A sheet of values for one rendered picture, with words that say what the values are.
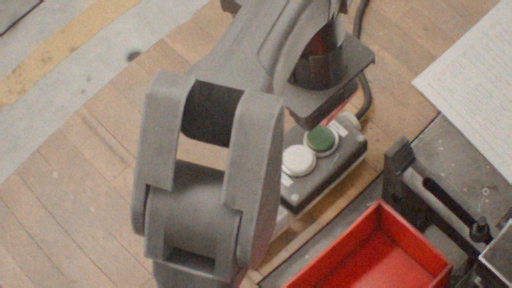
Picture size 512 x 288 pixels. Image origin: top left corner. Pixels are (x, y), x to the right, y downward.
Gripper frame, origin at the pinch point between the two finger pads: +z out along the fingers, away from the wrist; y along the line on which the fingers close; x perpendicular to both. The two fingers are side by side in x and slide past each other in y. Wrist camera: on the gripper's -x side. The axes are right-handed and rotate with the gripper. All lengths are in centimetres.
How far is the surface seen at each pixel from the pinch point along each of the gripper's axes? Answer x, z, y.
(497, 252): 27.0, -6.8, 1.0
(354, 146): 3.0, 4.0, -1.6
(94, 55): -91, 97, -20
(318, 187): 3.5, 4.2, 4.1
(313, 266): 10.6, 1.3, 11.4
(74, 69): -92, 97, -14
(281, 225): 3.5, 5.2, 9.2
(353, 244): 10.6, 4.6, 6.0
